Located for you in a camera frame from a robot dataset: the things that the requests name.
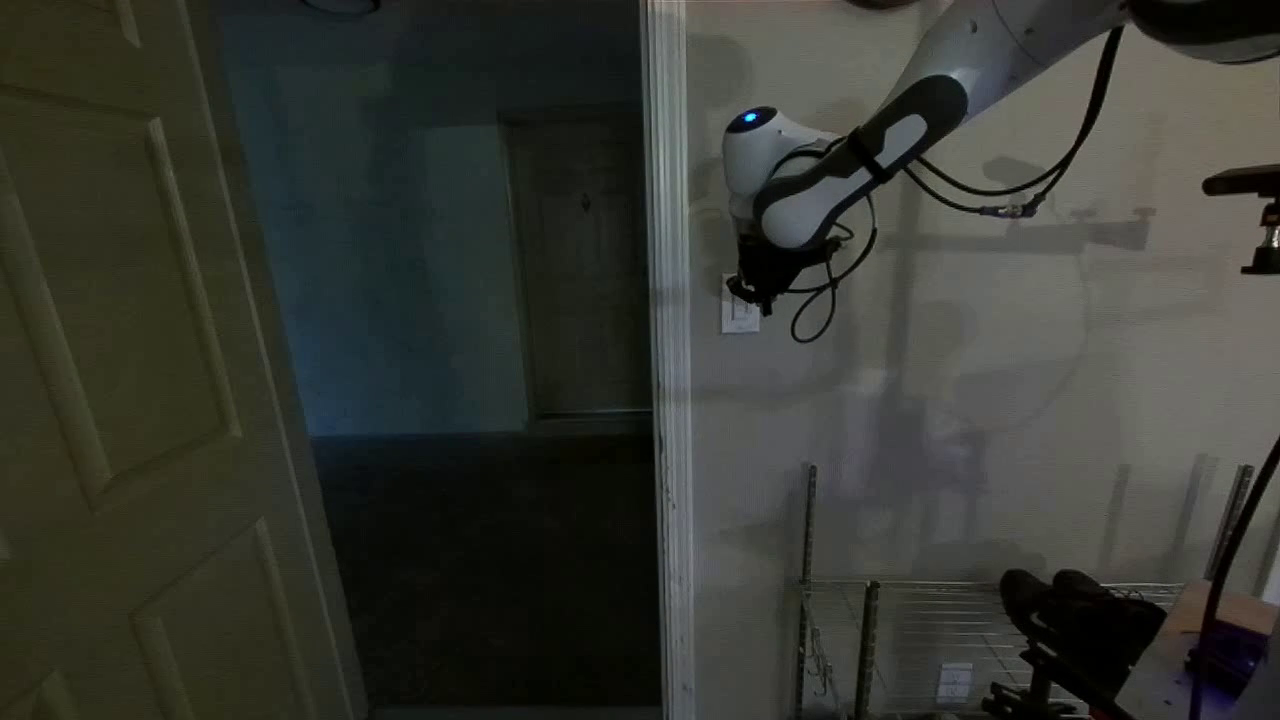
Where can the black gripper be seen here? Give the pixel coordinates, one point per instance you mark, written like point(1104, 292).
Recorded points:
point(787, 263)

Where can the white wall light switch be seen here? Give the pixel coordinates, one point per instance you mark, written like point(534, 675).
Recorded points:
point(739, 321)

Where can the dark hallway door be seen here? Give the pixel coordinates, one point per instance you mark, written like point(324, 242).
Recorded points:
point(582, 267)

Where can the small white tag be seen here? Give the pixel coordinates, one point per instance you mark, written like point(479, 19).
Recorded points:
point(953, 682)

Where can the purple lit device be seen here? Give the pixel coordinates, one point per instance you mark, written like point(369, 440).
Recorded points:
point(1223, 667)

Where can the white panelled open door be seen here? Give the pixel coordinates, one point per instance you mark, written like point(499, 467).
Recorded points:
point(122, 403)

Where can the white door frame trim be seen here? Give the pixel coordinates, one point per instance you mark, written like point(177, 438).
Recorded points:
point(670, 403)

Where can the black camera on stand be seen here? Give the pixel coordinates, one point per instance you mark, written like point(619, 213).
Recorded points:
point(1081, 626)

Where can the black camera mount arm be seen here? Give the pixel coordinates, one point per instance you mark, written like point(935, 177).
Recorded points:
point(1254, 203)

